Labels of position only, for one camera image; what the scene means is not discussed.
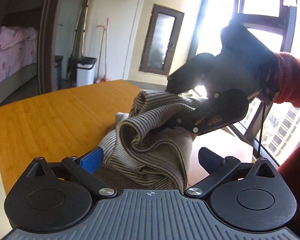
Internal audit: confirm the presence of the black cable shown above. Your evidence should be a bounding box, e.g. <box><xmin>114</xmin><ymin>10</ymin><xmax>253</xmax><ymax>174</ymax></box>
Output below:
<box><xmin>257</xmin><ymin>102</ymin><xmax>266</xmax><ymax>159</ymax></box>

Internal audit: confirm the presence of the person's right forearm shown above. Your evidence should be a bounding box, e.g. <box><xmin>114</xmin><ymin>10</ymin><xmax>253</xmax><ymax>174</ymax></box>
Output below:
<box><xmin>274</xmin><ymin>52</ymin><xmax>300</xmax><ymax>109</ymax></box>

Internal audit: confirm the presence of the large dark framed window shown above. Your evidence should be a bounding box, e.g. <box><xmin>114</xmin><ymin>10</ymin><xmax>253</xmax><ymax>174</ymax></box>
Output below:
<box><xmin>195</xmin><ymin>0</ymin><xmax>300</xmax><ymax>165</ymax></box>

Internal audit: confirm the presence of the grey striped knit garment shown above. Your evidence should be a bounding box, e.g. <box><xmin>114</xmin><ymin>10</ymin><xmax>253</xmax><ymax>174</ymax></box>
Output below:
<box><xmin>94</xmin><ymin>90</ymin><xmax>210</xmax><ymax>190</ymax></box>

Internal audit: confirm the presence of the apartment building outside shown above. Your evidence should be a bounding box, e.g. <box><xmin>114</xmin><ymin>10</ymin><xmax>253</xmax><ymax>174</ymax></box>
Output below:
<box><xmin>242</xmin><ymin>100</ymin><xmax>300</xmax><ymax>157</ymax></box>

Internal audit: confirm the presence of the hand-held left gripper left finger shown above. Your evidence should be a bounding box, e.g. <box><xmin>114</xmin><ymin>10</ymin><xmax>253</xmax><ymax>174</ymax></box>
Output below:
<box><xmin>26</xmin><ymin>146</ymin><xmax>118</xmax><ymax>200</ymax></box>

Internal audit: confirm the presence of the brown framed frosted window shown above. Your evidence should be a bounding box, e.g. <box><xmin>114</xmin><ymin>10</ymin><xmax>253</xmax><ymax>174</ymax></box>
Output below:
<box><xmin>138</xmin><ymin>4</ymin><xmax>185</xmax><ymax>76</ymax></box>

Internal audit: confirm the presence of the pink straight pole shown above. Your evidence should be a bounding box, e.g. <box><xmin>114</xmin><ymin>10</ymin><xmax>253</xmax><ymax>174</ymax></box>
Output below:
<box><xmin>104</xmin><ymin>17</ymin><xmax>110</xmax><ymax>82</ymax></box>

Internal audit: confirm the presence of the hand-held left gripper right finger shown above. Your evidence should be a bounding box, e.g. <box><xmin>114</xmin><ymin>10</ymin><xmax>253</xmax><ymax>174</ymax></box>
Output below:
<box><xmin>184</xmin><ymin>147</ymin><xmax>278</xmax><ymax>201</ymax></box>

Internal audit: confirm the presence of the dark grey trash bin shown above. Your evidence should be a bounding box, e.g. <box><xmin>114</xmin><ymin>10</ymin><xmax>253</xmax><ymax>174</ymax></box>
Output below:
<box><xmin>54</xmin><ymin>55</ymin><xmax>63</xmax><ymax>90</ymax></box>

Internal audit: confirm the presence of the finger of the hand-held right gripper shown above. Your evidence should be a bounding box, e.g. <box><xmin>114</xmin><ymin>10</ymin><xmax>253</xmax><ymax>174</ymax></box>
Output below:
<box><xmin>162</xmin><ymin>91</ymin><xmax>224</xmax><ymax>137</ymax></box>
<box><xmin>166</xmin><ymin>52</ymin><xmax>217</xmax><ymax>94</ymax></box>

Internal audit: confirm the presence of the black dustpan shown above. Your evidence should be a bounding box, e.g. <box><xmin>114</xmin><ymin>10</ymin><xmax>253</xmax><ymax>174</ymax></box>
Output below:
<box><xmin>67</xmin><ymin>57</ymin><xmax>77</xmax><ymax>81</ymax></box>

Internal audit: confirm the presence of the bed with pink floral bedding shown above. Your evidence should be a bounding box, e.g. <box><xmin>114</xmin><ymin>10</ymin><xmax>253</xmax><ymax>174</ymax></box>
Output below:
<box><xmin>0</xmin><ymin>26</ymin><xmax>39</xmax><ymax>93</ymax></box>

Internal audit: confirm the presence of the white trash bin black lid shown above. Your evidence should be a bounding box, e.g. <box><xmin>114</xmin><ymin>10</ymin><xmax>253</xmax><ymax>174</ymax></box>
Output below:
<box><xmin>76</xmin><ymin>57</ymin><xmax>97</xmax><ymax>87</ymax></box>

